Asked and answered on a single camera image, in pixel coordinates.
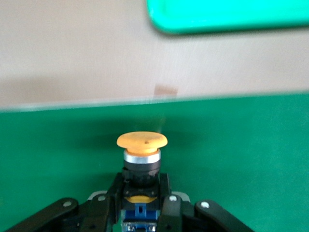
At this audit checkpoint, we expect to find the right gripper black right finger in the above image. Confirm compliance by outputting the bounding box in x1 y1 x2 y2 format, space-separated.
156 173 254 232

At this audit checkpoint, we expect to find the yellow mushroom push button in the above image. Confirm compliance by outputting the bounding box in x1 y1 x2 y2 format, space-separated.
116 131 169 232

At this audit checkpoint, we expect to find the brown tape piece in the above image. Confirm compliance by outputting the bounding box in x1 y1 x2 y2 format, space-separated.
154 84 179 99

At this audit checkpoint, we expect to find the green conveyor belt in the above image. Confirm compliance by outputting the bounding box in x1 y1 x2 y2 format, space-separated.
0 90 309 232

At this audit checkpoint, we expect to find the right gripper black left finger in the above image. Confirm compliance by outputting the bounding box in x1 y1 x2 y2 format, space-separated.
4 173 125 232

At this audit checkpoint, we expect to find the green plastic tray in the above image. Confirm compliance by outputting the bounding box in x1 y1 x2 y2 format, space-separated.
145 0 309 34

